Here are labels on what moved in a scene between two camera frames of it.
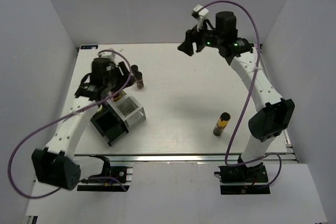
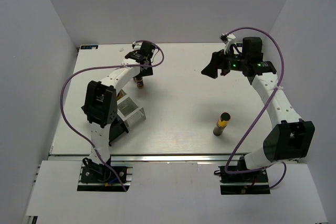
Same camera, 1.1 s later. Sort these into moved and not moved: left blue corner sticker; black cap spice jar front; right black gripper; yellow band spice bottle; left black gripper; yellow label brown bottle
Moved: left black gripper; right black gripper
Not moved: yellow label brown bottle; yellow band spice bottle; black cap spice jar front; left blue corner sticker
